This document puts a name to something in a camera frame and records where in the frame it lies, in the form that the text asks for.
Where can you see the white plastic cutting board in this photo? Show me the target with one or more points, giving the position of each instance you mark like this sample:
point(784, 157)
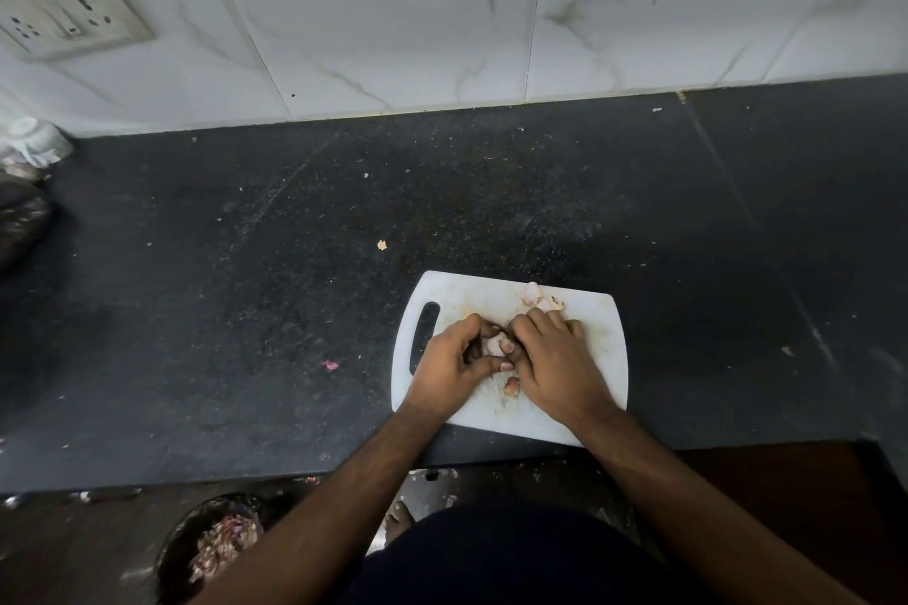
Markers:
point(454, 299)

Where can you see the dark round waste bin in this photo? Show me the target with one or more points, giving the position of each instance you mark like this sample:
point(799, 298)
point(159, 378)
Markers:
point(174, 555)

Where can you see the person's left thumb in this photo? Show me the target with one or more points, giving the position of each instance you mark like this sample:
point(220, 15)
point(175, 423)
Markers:
point(488, 365)

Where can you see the pale garlic clove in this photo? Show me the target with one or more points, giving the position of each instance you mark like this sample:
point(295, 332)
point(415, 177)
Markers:
point(495, 344)
point(530, 294)
point(511, 386)
point(550, 304)

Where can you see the person's right thumb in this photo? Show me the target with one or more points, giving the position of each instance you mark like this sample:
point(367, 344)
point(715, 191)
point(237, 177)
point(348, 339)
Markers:
point(512, 356)

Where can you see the pile of garlic peels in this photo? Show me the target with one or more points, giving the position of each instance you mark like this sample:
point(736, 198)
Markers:
point(223, 544)

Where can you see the person's right forearm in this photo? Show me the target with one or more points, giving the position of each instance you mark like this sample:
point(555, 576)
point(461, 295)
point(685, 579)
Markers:
point(702, 519)

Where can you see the white crumpled plastic bag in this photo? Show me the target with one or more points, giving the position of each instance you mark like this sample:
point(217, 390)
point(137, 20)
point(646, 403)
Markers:
point(32, 144)

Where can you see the person's right hand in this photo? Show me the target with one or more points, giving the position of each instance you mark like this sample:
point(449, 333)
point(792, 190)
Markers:
point(560, 374)

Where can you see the person's foot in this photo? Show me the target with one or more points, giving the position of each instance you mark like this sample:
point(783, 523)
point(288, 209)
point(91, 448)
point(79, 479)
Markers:
point(398, 523)

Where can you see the dark plastic bag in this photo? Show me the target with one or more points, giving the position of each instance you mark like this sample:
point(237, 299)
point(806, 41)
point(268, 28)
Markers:
point(21, 218)

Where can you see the person's dark clothing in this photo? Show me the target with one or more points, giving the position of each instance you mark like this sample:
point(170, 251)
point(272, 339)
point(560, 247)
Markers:
point(511, 558)

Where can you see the person's left forearm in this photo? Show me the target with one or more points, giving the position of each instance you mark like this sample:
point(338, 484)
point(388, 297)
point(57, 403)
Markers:
point(333, 519)

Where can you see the person's left hand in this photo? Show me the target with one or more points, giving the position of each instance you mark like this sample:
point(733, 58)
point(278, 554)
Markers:
point(443, 374)

